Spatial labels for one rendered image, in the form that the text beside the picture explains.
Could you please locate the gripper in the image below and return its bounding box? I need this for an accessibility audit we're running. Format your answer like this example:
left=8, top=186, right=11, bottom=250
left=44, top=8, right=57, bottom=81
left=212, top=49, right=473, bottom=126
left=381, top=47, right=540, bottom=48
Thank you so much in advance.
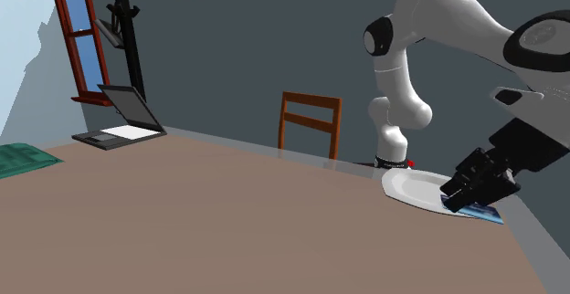
left=438, top=117, right=570, bottom=215

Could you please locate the blue flat book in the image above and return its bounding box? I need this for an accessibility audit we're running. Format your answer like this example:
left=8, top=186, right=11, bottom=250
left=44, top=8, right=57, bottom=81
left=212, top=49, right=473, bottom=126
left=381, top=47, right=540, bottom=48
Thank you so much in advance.
left=439, top=194, right=506, bottom=226

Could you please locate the white plate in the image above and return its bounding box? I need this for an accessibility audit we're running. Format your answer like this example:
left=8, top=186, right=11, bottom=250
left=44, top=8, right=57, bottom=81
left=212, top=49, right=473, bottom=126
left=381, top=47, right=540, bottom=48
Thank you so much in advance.
left=381, top=167, right=476, bottom=218

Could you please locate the brown wooden chair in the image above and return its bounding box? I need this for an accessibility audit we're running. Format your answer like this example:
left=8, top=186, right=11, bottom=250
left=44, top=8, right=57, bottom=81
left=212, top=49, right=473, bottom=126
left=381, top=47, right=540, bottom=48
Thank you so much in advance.
left=277, top=90, right=343, bottom=161

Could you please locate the brown table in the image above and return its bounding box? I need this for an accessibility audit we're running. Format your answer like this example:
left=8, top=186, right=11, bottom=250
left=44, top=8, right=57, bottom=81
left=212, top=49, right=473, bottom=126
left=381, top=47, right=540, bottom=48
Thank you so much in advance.
left=0, top=125, right=570, bottom=294

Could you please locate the open dark grey laptop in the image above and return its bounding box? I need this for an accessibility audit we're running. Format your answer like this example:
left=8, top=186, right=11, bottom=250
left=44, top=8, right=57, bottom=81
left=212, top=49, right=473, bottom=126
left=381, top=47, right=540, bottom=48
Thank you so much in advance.
left=71, top=84, right=168, bottom=152

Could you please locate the black coat stand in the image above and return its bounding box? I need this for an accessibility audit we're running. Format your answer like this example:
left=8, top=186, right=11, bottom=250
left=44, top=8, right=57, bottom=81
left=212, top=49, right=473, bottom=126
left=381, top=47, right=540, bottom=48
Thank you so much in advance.
left=92, top=0, right=148, bottom=103

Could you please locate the red framed window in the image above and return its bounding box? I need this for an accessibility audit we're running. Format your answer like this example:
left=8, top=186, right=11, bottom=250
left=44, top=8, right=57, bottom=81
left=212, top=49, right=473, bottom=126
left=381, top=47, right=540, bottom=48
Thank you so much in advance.
left=47, top=0, right=114, bottom=108

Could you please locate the green flat book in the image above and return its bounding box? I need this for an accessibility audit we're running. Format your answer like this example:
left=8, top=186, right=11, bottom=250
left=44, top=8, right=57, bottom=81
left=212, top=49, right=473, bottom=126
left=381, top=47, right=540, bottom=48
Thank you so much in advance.
left=0, top=142, right=65, bottom=181

